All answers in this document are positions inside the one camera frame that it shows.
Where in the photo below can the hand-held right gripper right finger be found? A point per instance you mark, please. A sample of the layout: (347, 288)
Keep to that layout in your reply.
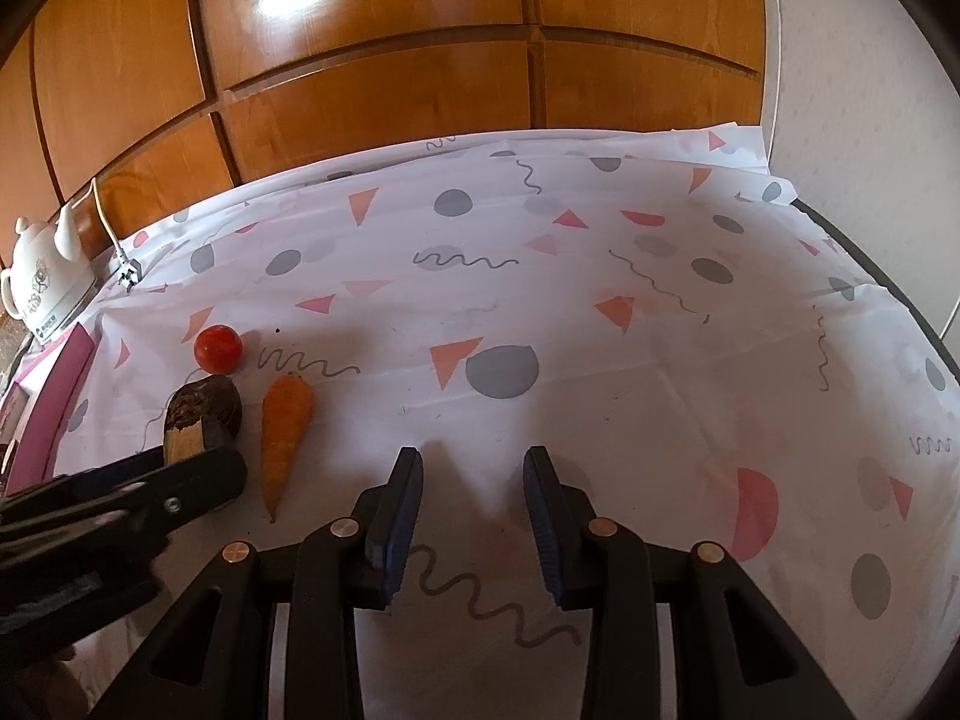
(544, 525)

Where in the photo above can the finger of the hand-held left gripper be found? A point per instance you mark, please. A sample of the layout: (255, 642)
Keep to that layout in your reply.
(195, 484)
(112, 472)

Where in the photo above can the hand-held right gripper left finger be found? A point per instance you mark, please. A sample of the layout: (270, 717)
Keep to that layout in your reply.
(397, 525)

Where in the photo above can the dark root vegetable pale stub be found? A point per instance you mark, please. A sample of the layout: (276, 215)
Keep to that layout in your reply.
(210, 401)

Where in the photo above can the pink tray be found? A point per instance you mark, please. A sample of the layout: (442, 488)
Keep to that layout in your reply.
(56, 405)

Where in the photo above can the orange carrot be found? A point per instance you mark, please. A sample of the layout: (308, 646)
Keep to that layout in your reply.
(285, 427)

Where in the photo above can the red tomato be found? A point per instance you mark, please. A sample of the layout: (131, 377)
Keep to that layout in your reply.
(218, 349)

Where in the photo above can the white ceramic electric kettle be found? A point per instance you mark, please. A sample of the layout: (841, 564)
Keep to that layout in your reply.
(45, 277)

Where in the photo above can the wooden wardrobe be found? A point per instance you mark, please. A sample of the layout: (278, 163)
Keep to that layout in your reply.
(375, 90)

